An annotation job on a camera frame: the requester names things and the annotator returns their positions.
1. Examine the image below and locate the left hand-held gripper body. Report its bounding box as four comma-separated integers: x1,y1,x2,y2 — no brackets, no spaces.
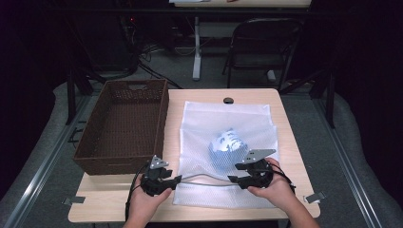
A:
140,155,174,197

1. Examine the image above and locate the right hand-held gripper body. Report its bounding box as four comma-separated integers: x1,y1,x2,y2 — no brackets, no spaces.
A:
241,148,278,189

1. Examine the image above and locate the blue and white cloth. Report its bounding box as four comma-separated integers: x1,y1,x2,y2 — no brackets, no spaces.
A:
207,127,249,170

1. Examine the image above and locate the white mesh laundry bag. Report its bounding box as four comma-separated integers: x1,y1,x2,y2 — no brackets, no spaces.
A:
172,100,280,210

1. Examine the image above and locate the brown woven basket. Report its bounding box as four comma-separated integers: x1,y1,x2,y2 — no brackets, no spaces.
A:
73,79,170,176

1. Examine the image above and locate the person's right hand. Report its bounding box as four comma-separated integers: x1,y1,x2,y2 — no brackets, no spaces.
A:
246,157,297,209

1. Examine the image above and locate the person's left hand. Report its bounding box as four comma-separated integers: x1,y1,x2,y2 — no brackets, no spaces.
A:
127,183,174,223

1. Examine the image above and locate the grey metal table clip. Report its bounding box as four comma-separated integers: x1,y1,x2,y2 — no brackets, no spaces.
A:
62,196,86,206
303,191,326,204

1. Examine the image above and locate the black metal stand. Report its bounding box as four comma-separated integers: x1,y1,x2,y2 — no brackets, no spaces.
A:
278,67,336,129
65,67,106,126

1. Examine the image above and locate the black folding chair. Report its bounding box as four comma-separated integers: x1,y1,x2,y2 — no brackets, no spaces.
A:
221,17,305,93

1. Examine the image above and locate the white desk leg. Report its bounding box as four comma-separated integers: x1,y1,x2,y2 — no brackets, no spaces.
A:
192,15,202,82

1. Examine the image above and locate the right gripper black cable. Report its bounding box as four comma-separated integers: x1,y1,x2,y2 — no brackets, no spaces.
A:
271,161,297,195

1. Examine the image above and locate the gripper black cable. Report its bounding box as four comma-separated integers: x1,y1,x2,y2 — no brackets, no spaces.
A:
125,161,150,222
271,161,297,195

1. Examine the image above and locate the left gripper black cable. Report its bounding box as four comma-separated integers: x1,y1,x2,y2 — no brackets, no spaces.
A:
125,161,150,222

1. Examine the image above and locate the aluminium floor rail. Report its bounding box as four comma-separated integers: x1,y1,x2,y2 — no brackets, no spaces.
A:
0,94,93,228
312,98,384,228

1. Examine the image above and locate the tangle of floor cables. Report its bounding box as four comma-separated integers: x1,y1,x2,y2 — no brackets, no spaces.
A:
120,15,183,89

